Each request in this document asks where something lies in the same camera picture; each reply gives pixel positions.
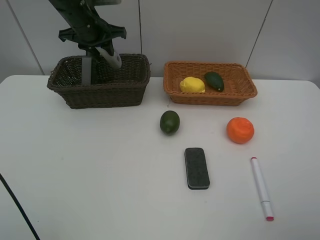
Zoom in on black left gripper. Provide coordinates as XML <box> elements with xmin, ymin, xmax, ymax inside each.
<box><xmin>58</xmin><ymin>14</ymin><xmax>127</xmax><ymax>56</ymax></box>

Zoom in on dark green pump bottle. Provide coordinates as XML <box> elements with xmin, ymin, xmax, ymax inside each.
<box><xmin>81</xmin><ymin>55</ymin><xmax>97</xmax><ymax>86</ymax></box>

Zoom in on white bottle blue cap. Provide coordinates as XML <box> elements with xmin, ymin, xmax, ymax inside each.
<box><xmin>96</xmin><ymin>47</ymin><xmax>122</xmax><ymax>70</ymax></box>

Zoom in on yellow lemon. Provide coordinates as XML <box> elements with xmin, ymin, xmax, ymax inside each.
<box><xmin>179</xmin><ymin>76</ymin><xmax>206</xmax><ymax>93</ymax></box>

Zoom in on halved avocado with pit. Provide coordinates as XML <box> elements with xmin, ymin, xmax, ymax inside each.
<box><xmin>204</xmin><ymin>72</ymin><xmax>225</xmax><ymax>92</ymax></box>

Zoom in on orange tangerine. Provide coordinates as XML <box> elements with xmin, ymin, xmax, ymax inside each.
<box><xmin>226</xmin><ymin>117</ymin><xmax>255</xmax><ymax>144</ymax></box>

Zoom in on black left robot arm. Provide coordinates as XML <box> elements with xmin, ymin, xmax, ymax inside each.
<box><xmin>50</xmin><ymin>0</ymin><xmax>127</xmax><ymax>56</ymax></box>

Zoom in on dark brown wicker basket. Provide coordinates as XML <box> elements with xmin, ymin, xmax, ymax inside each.
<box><xmin>47</xmin><ymin>53</ymin><xmax>151</xmax><ymax>109</ymax></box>

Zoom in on green lime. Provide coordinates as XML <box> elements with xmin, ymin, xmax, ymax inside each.
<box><xmin>159</xmin><ymin>110</ymin><xmax>180</xmax><ymax>136</ymax></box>

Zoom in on orange wicker basket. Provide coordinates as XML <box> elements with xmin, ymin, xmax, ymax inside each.
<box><xmin>163</xmin><ymin>61</ymin><xmax>258</xmax><ymax>106</ymax></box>

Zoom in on black whiteboard eraser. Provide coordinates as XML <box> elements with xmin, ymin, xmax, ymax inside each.
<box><xmin>184</xmin><ymin>147</ymin><xmax>210</xmax><ymax>190</ymax></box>

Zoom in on white marker pink caps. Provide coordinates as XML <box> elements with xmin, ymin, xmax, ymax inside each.
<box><xmin>250</xmin><ymin>157</ymin><xmax>275</xmax><ymax>222</ymax></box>

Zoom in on black cable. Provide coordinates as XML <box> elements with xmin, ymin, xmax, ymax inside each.
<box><xmin>0</xmin><ymin>172</ymin><xmax>41</xmax><ymax>240</ymax></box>

